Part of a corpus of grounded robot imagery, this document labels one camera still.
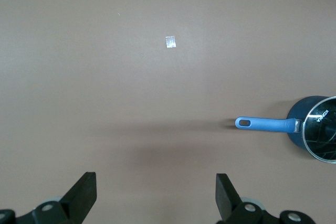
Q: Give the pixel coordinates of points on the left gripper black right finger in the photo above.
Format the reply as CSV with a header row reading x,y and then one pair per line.
x,y
228,200

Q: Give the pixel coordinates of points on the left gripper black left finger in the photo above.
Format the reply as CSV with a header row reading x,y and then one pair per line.
x,y
78,197

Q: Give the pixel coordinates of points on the glass lid blue knob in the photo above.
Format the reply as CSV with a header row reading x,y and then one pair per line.
x,y
320,134

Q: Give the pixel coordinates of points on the small clear tape piece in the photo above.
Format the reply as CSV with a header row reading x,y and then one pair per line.
x,y
170,42

